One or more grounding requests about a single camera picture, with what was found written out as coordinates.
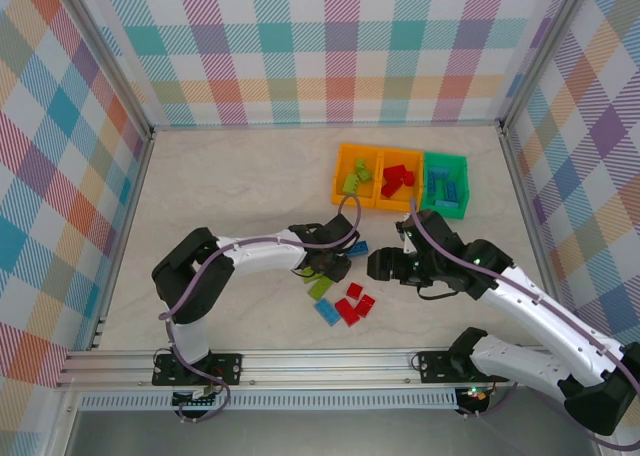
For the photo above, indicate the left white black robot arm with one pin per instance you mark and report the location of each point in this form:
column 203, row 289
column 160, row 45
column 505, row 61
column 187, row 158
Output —
column 260, row 256

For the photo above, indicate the orange plastic bin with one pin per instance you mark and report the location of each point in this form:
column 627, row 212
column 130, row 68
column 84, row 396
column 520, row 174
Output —
column 340, row 156
column 400, row 203

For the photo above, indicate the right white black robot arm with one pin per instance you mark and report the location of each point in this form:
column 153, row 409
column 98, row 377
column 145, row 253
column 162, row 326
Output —
column 530, row 306

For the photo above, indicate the small controller board with LED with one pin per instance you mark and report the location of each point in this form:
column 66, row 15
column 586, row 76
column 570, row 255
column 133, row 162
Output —
column 477, row 396

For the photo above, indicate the wide aluminium mounting rail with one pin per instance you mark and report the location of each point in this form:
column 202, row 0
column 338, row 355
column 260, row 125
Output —
column 325, row 366

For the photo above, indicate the aluminium frame post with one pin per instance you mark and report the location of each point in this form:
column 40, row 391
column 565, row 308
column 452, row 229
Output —
column 112, row 51
column 542, row 51
column 62, row 426

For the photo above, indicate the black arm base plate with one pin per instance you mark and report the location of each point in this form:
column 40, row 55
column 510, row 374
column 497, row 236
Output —
column 430, row 368
column 232, row 366

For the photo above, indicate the small green circuit board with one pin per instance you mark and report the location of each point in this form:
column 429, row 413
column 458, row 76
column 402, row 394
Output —
column 197, row 395

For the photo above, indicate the small blue lego brick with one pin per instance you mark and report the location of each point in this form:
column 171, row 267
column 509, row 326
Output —
column 440, row 172

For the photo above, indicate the green plastic bin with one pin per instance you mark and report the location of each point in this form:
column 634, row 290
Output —
column 465, row 176

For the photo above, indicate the small red lego brick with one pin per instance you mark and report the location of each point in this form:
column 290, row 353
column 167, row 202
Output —
column 354, row 290
column 409, row 177

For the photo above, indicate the long blue lego brick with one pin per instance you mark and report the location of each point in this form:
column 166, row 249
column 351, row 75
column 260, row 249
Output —
column 359, row 248

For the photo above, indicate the aluminium frame rail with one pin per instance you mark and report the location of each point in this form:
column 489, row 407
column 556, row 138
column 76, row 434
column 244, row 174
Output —
column 536, row 226
column 325, row 126
column 127, row 226

